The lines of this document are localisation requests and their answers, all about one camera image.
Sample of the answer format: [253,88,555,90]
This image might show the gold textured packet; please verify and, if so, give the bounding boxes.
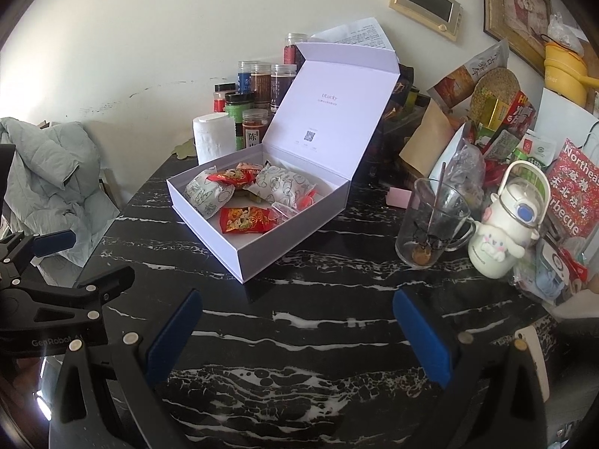
[470,68,521,125]

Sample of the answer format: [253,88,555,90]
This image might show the white shopping bag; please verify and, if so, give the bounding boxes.
[533,85,599,169]

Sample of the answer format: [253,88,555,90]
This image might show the kraft paper bag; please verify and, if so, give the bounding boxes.
[400,100,457,178]

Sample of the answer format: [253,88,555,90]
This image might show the dark contents clear jar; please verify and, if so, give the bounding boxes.
[270,64,298,113]

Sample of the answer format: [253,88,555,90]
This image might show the cream white flat object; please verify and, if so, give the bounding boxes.
[514,324,552,404]

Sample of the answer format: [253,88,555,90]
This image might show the white pouch bag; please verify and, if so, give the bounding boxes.
[437,122,471,185]

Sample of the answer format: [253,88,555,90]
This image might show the yellow pot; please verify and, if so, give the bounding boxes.
[543,41,590,108]

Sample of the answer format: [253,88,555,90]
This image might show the small red item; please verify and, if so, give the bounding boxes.
[484,159,508,188]

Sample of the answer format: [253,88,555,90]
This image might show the red festive cartoon snack packet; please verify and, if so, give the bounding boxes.
[220,206,280,235]

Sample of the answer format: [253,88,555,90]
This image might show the white toilet paper roll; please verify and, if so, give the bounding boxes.
[193,112,237,165]

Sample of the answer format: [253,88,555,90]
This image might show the blue label clear jar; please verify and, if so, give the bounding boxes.
[237,61,259,95]

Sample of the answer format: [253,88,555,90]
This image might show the clear bag blue contents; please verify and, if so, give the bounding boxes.
[512,236,588,307]

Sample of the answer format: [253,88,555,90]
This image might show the green white packet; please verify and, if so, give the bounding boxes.
[510,132,557,169]

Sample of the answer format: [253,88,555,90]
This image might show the plain red snack packet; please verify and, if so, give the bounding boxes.
[206,168,256,185]

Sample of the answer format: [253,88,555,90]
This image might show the framed wall picture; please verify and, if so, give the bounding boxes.
[480,0,562,64]

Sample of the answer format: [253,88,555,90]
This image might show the green label jar black lid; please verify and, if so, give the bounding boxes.
[225,92,256,150]

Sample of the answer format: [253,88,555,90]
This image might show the glass mug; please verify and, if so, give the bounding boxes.
[395,177,477,269]

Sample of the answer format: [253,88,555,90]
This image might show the white cartoon water bottle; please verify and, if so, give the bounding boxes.
[468,160,552,279]

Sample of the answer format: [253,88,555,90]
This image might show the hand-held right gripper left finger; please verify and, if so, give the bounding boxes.
[47,287,204,449]

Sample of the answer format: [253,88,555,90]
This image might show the clear plastic wrapper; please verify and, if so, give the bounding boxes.
[268,200,300,225]

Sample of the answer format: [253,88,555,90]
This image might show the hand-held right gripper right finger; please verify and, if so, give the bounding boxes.
[392,288,550,449]

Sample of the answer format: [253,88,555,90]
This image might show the pink folded paper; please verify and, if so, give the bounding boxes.
[387,186,413,209]

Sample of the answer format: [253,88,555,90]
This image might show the brown contents clear jar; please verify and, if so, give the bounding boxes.
[250,62,273,110]

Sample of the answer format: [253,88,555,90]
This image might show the red spicy snack packet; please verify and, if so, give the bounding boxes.
[501,91,536,138]

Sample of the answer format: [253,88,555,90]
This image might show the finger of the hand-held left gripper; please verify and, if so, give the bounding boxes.
[0,229,77,273]
[10,265,136,323]

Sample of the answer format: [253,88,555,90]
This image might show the beige wall control panel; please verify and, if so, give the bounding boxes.
[389,0,464,42]

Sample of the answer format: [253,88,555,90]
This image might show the tall red label jar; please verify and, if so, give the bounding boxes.
[283,33,310,68]

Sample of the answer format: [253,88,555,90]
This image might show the white gift box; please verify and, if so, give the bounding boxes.
[166,42,401,285]

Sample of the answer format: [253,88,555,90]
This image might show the dark snack bag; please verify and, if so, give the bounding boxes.
[370,63,431,178]

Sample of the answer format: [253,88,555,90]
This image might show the brown stirring stick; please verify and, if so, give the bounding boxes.
[431,163,446,225]

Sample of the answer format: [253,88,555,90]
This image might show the olive green leaf coaster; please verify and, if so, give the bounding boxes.
[169,139,197,159]

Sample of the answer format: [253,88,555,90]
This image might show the red label jar black lid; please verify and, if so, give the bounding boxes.
[214,83,237,114]

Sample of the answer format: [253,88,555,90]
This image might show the orange peel jar white label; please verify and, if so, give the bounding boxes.
[242,109,271,150]

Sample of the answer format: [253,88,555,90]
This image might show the grey orange snack bag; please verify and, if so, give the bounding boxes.
[427,40,511,113]

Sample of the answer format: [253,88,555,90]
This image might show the red barbecue bag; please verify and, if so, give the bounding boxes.
[545,138,599,239]

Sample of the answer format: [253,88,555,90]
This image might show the crumpled clear plastic bag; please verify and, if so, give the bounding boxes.
[451,143,487,207]

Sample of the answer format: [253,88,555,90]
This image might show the grey padded jacket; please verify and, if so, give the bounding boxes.
[0,117,121,269]

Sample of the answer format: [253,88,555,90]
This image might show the white printed bread packet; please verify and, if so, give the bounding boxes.
[183,166,235,220]
[243,163,319,209]

